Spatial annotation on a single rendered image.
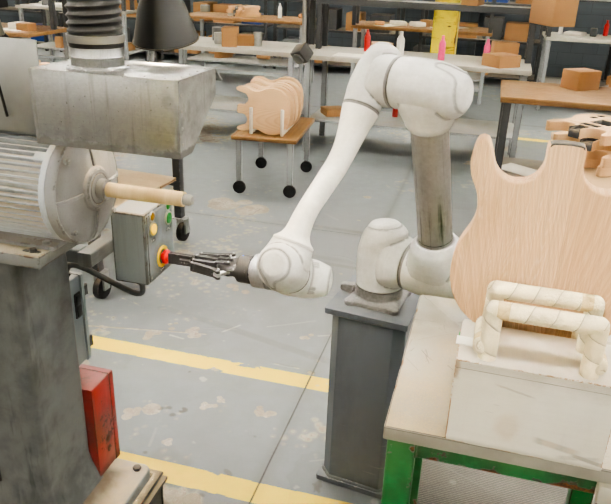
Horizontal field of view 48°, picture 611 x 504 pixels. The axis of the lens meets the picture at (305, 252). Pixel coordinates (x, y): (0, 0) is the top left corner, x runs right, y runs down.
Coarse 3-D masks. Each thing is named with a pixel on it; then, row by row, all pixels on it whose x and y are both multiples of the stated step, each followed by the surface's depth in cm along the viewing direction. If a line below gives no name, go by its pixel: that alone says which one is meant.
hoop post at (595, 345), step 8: (592, 336) 112; (600, 336) 111; (592, 344) 112; (600, 344) 112; (584, 352) 114; (592, 352) 113; (600, 352) 112; (584, 360) 114; (592, 360) 113; (600, 360) 113; (584, 368) 114; (592, 368) 114; (584, 376) 115; (592, 376) 114
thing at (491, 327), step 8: (488, 312) 115; (488, 320) 116; (496, 320) 115; (488, 328) 116; (496, 328) 116; (480, 336) 119; (488, 336) 117; (496, 336) 117; (488, 344) 117; (496, 344) 118; (488, 352) 118; (496, 352) 119; (488, 360) 119
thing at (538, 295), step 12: (492, 288) 122; (504, 288) 122; (516, 288) 121; (528, 288) 121; (540, 288) 121; (516, 300) 122; (528, 300) 121; (540, 300) 120; (552, 300) 120; (564, 300) 119; (576, 300) 119; (588, 300) 118; (600, 300) 118
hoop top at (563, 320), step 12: (492, 300) 116; (492, 312) 115; (504, 312) 114; (516, 312) 114; (528, 312) 114; (540, 312) 113; (552, 312) 113; (564, 312) 113; (540, 324) 113; (552, 324) 113; (564, 324) 112; (576, 324) 112; (588, 324) 111; (600, 324) 111
